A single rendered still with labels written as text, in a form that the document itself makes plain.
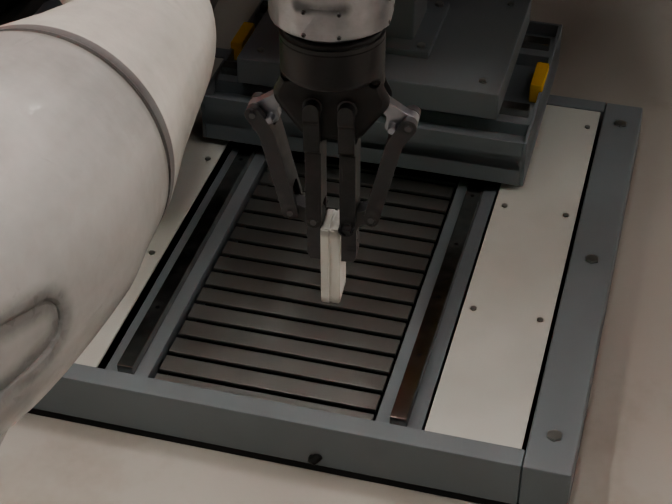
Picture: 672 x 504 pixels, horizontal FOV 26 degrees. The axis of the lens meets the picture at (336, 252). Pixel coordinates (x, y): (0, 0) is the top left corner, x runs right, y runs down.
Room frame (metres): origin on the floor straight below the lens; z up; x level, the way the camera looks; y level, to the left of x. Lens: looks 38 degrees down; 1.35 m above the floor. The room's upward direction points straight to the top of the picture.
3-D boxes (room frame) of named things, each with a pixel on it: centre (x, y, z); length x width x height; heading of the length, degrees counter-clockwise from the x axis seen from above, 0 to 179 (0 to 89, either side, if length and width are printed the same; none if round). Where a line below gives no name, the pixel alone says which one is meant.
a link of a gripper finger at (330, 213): (0.89, 0.01, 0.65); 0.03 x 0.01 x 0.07; 170
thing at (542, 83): (1.98, -0.08, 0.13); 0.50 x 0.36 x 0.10; 75
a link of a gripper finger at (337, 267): (0.89, 0.00, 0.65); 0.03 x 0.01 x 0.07; 170
